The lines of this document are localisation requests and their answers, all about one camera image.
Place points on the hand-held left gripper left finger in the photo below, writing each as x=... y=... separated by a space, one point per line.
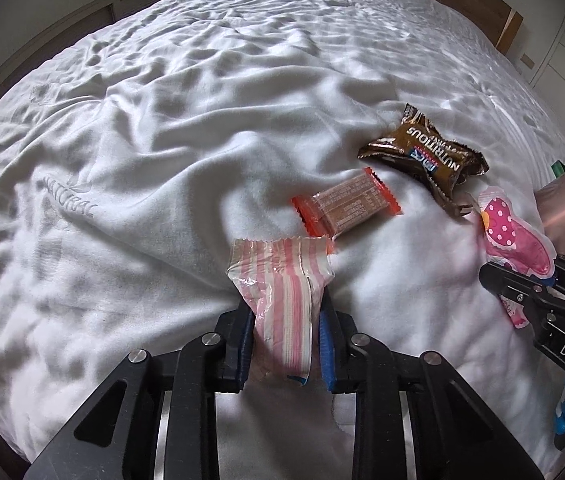
x=246 y=340

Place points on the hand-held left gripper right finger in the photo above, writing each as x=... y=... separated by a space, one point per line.
x=326 y=355

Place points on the pink cartoon snack packet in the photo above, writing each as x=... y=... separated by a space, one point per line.
x=507 y=240

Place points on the pink striped sausage packet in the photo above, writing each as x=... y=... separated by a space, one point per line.
x=282 y=310

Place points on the dark green tray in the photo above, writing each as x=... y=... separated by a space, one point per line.
x=559 y=168

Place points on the orange-ended wafer bar packet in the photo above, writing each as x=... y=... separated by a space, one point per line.
x=347 y=202

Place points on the brown snack packet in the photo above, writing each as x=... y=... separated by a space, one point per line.
x=422 y=152

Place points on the bed with white sheet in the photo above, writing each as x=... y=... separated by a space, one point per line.
x=162 y=160

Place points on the beige wall socket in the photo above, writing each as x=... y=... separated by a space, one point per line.
x=527 y=60

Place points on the low white wall cabinet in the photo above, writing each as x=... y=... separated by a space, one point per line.
x=62 y=25

